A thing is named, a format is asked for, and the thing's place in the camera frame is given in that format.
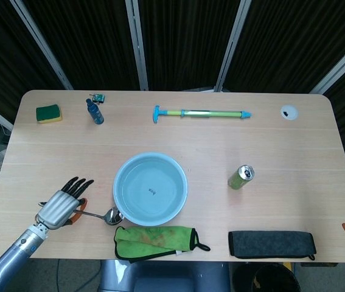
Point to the small green patterned object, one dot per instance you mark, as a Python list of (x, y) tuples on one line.
[(99, 98)]

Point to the green microfibre towel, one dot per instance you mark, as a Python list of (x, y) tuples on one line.
[(154, 238)]

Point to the dark grey felt cloth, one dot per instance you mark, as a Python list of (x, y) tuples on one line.
[(271, 243)]

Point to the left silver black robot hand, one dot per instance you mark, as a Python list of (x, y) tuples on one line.
[(57, 208)]

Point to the green energy drink can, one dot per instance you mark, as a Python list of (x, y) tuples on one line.
[(239, 179)]

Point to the black waste bin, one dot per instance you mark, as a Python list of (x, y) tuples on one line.
[(266, 278)]

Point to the light blue bowl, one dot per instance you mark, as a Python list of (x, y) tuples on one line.
[(149, 190)]

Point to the silver metal ladle spoon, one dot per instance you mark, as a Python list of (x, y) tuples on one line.
[(113, 216)]

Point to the dark blue spray bottle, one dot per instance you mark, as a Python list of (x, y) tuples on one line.
[(96, 114)]

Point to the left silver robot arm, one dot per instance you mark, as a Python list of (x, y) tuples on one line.
[(17, 249)]

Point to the yellow and green sponge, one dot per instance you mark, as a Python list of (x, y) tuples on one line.
[(49, 114)]

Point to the green blue water pump toy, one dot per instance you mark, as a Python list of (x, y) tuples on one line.
[(202, 113)]

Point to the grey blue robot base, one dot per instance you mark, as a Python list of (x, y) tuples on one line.
[(166, 276)]

